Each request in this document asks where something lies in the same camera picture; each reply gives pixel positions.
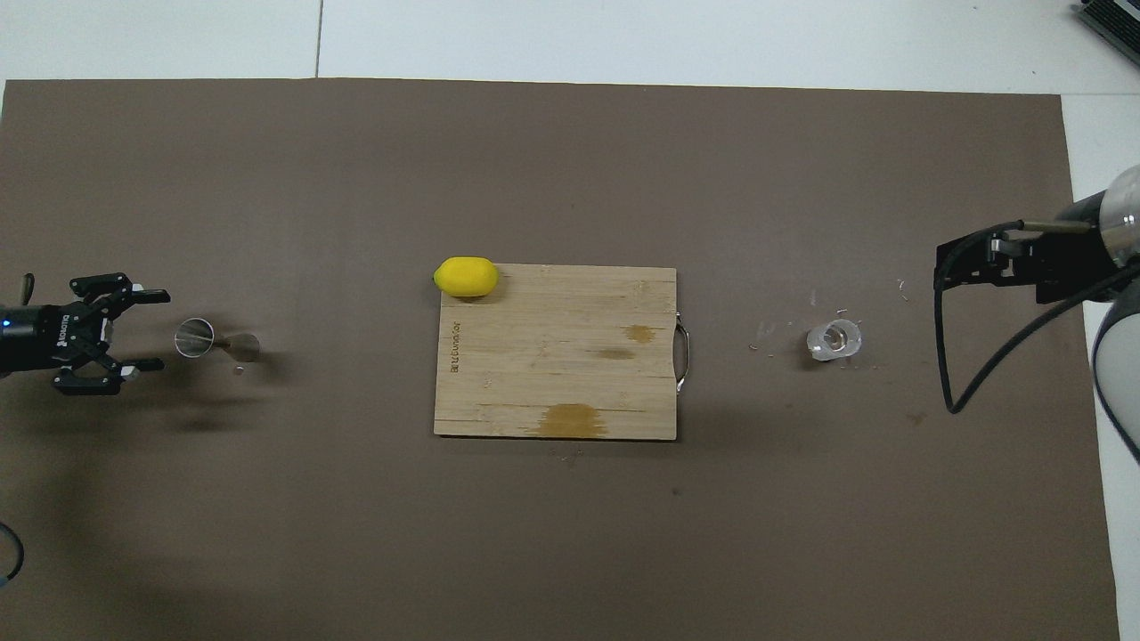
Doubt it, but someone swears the grey ribbed device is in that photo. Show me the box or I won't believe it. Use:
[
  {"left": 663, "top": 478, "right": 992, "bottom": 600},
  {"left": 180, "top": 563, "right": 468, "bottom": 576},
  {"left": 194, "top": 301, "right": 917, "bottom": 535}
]
[{"left": 1073, "top": 0, "right": 1140, "bottom": 63}]

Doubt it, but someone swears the yellow lemon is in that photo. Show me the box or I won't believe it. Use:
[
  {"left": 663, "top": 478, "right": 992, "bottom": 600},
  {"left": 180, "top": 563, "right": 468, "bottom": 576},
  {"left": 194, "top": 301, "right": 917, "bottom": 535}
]
[{"left": 433, "top": 256, "right": 500, "bottom": 298}]

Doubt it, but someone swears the bamboo cutting board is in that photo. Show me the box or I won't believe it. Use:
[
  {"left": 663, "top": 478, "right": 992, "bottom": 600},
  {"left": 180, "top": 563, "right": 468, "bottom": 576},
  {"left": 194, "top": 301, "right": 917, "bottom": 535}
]
[{"left": 433, "top": 264, "right": 692, "bottom": 442}]

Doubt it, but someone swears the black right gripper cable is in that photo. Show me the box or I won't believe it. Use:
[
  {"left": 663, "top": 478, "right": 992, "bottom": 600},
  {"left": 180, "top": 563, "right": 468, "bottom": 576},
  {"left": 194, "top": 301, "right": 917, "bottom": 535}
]
[{"left": 933, "top": 220, "right": 1140, "bottom": 415}]

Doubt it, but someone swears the steel double cone jigger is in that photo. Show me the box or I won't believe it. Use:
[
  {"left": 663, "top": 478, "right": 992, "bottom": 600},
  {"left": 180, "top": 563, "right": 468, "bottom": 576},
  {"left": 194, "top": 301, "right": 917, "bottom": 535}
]
[{"left": 174, "top": 318, "right": 262, "bottom": 364}]

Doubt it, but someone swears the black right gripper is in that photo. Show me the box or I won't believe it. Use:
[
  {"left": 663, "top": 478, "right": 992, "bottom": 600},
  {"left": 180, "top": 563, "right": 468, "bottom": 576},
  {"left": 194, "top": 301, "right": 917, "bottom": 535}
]
[{"left": 933, "top": 198, "right": 1114, "bottom": 304}]

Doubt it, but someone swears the brown table mat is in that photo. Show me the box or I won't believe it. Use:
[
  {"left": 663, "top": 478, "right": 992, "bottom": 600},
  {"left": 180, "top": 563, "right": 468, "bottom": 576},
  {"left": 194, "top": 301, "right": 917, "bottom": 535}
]
[{"left": 0, "top": 78, "right": 1121, "bottom": 641}]

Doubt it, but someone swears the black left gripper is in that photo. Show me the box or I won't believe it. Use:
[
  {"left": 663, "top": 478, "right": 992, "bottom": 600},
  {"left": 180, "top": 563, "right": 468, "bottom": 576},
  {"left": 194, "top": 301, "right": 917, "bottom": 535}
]
[{"left": 0, "top": 272, "right": 172, "bottom": 396}]

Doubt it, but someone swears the clear glass cup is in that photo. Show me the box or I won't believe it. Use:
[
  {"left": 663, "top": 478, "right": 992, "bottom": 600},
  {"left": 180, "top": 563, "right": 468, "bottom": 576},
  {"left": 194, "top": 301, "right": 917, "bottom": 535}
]
[{"left": 806, "top": 318, "right": 864, "bottom": 362}]

